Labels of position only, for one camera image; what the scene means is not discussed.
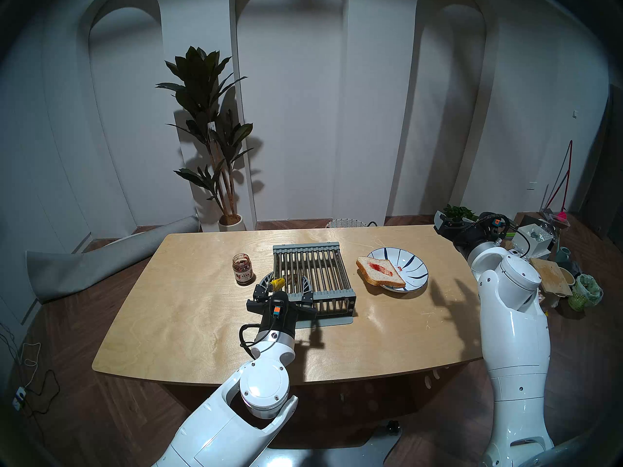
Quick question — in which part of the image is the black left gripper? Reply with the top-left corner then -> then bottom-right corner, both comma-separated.
245,271 -> 318,340

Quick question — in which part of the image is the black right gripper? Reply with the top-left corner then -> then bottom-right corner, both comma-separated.
433,211 -> 502,253

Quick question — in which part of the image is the knife with yellow taped handle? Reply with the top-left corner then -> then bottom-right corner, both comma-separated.
265,274 -> 302,292

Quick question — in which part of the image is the white plate with blue stripes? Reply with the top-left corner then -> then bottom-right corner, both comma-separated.
366,248 -> 429,293

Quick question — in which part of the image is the metal robot base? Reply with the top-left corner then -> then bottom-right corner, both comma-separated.
263,420 -> 403,467

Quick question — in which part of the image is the glass jar of red jam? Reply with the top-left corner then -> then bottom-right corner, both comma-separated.
232,253 -> 255,287

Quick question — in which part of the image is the slice of white bread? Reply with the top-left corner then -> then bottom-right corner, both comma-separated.
356,256 -> 407,289

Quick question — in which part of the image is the small bushy potted plant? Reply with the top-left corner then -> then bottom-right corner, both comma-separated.
443,204 -> 480,223

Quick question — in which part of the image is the grey metal dish rack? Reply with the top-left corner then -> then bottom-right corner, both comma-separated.
272,242 -> 357,327

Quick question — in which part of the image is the open white box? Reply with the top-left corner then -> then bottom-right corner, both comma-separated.
511,223 -> 558,259

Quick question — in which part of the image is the wooden cutting board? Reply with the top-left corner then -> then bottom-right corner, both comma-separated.
530,257 -> 574,297

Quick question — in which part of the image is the green mesh bag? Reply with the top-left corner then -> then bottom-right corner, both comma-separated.
569,274 -> 604,312

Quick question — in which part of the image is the grey door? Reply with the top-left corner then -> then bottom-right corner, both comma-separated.
582,84 -> 623,249

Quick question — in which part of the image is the rolled grey mat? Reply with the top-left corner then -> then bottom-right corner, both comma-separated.
25,216 -> 201,304

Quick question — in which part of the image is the tall potted leafy plant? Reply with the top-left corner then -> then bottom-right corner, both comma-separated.
156,46 -> 255,231

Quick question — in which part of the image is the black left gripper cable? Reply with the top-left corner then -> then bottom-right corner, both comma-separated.
238,323 -> 266,360

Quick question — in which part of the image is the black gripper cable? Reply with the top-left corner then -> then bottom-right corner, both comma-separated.
238,323 -> 266,360
479,212 -> 532,257

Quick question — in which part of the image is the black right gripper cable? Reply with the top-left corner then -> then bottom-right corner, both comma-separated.
479,212 -> 532,257

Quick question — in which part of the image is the red handled broom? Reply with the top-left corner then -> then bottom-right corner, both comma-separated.
543,140 -> 574,221

